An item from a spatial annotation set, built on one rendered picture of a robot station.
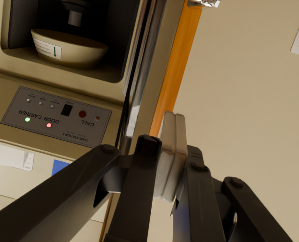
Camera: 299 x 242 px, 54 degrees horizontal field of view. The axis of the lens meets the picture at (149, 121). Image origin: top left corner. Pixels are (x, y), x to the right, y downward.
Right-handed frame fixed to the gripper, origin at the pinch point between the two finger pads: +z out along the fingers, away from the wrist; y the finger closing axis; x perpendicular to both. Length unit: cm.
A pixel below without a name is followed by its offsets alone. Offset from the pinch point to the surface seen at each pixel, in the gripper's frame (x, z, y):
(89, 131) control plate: -15.2, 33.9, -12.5
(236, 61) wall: 1, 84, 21
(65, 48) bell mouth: -2.4, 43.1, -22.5
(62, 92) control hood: -10.5, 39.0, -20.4
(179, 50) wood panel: 3.7, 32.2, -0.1
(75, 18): 3, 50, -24
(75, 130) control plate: -15.5, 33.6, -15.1
